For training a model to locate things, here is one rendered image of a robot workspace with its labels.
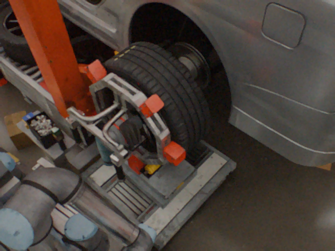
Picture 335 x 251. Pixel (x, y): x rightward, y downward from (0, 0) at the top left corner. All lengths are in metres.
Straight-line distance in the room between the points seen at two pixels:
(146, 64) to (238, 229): 1.34
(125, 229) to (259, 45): 0.92
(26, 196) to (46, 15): 1.09
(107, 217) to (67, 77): 1.16
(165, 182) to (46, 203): 1.44
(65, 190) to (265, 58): 0.99
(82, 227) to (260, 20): 1.05
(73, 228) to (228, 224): 1.35
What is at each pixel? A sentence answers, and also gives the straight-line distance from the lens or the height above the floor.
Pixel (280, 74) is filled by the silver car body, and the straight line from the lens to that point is 1.62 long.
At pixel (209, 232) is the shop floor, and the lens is 2.52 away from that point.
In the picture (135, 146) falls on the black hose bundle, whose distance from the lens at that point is 1.67.
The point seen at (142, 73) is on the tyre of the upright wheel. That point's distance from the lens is 1.70.
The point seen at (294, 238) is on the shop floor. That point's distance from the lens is 2.60.
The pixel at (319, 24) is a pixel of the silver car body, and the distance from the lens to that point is 1.43.
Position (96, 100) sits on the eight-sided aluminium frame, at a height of 0.88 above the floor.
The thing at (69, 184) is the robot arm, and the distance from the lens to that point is 1.11.
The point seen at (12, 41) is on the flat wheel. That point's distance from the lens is 3.25.
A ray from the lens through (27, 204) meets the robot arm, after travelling 1.05.
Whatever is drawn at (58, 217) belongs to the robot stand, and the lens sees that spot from 1.85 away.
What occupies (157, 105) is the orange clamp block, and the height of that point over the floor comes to 1.14.
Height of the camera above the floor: 2.33
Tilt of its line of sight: 51 degrees down
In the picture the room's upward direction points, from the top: 3 degrees counter-clockwise
